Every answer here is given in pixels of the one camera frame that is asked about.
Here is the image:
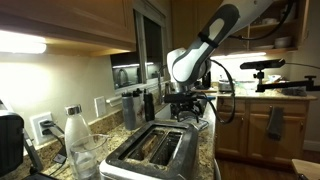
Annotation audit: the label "wooden stool top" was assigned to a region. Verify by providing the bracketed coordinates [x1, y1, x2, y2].
[291, 158, 320, 180]

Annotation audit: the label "kitchen window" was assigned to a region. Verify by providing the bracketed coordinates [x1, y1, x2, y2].
[109, 9, 168, 92]

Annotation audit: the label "white cylindrical roll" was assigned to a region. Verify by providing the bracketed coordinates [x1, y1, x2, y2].
[105, 94, 123, 108]

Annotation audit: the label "stainless steel sink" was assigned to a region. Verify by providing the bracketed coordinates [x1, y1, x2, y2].
[154, 94, 174, 122]

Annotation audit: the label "tall black bottle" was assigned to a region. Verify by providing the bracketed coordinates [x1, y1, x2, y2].
[201, 70, 212, 90]

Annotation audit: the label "white switch plate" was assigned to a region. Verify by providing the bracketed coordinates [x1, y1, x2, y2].
[93, 95, 107, 119]

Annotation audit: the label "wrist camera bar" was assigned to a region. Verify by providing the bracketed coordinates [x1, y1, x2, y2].
[163, 92, 202, 105]

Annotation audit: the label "white stacked cups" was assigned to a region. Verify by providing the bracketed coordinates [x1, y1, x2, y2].
[283, 2, 298, 23]

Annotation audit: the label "brown bread piece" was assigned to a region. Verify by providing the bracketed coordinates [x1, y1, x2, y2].
[141, 133, 160, 155]

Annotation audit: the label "white printed sports bottle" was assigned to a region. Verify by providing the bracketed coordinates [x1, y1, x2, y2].
[132, 87, 147, 127]

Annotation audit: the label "clear glass bottle silver cap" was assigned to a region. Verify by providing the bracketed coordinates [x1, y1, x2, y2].
[63, 104, 93, 161]

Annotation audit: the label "white wall outlet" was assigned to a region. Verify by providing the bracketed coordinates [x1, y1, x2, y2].
[29, 111, 55, 146]

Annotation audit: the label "stainless steel toaster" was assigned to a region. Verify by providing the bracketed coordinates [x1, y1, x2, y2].
[99, 120, 200, 180]

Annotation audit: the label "black exterior camera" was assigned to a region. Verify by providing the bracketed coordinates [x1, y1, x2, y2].
[239, 58, 287, 71]

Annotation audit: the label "black power plug cable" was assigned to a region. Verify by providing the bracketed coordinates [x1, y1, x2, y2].
[39, 119, 69, 177]

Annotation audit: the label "dark hanging towel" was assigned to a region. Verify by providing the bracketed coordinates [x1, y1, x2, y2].
[265, 105, 285, 142]

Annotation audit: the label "dark folded cloth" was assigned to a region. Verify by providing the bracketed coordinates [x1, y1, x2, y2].
[280, 85, 308, 98]

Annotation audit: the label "clear drinking glass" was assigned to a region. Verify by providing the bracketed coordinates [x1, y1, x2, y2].
[68, 133, 111, 180]

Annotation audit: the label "distant under-cabinet light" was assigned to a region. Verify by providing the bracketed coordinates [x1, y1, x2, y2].
[211, 52, 268, 62]

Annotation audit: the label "open wooden shelf cabinet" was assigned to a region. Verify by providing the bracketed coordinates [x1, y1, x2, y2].
[248, 0, 310, 55]

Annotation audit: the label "wooden base cabinet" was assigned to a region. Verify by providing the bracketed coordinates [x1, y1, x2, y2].
[214, 96, 318, 169]

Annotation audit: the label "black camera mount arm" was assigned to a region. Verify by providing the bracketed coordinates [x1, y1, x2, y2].
[252, 69, 320, 94]

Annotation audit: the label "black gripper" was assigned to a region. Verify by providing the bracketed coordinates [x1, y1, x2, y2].
[169, 101, 206, 124]

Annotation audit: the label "small grey appliance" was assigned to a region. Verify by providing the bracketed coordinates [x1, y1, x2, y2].
[218, 78, 237, 94]

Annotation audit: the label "chrome kitchen faucet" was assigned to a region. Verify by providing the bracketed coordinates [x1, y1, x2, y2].
[156, 64, 174, 105]

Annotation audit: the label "under-cabinet light strip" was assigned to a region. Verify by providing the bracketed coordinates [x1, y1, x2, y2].
[0, 29, 48, 55]

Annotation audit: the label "white stacked bowls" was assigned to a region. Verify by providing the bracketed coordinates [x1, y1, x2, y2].
[273, 35, 293, 50]

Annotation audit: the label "white stacked plates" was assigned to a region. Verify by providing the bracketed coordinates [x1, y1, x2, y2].
[252, 44, 275, 51]

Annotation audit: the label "grey sports bottle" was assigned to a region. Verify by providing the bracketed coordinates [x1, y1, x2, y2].
[120, 91, 137, 131]

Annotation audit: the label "wooden board by sink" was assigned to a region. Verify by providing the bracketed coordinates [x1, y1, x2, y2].
[199, 87, 218, 95]

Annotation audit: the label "clear plastic container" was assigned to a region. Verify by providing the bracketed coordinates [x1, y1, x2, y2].
[237, 79, 260, 95]

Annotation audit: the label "black coffee maker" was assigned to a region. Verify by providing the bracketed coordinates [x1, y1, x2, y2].
[0, 99, 46, 180]

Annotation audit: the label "black sports bottle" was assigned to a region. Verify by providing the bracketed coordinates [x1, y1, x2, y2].
[142, 88, 156, 123]

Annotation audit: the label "small white cup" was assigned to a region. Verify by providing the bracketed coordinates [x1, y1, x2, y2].
[260, 17, 278, 26]

